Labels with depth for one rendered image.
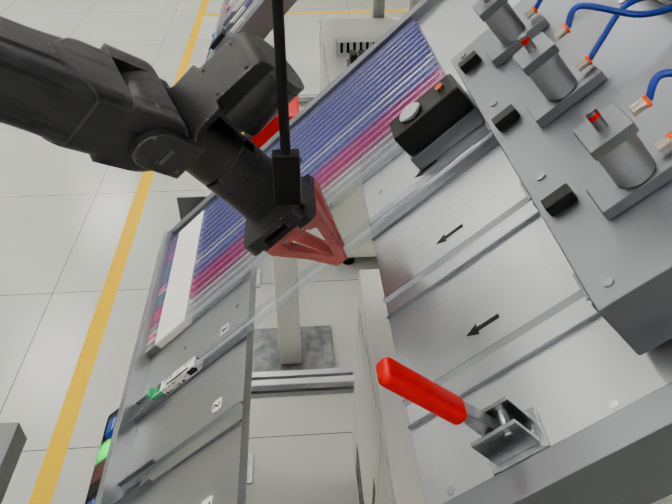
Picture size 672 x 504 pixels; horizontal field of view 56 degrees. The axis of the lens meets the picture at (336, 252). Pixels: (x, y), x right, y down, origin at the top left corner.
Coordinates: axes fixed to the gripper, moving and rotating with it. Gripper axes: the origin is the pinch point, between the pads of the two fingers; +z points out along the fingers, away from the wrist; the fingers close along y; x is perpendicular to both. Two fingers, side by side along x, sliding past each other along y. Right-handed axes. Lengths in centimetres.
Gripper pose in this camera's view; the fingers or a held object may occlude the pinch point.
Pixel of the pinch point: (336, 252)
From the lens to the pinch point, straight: 63.0
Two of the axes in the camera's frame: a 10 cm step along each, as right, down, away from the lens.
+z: 6.8, 5.6, 4.8
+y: -0.7, -6.0, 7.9
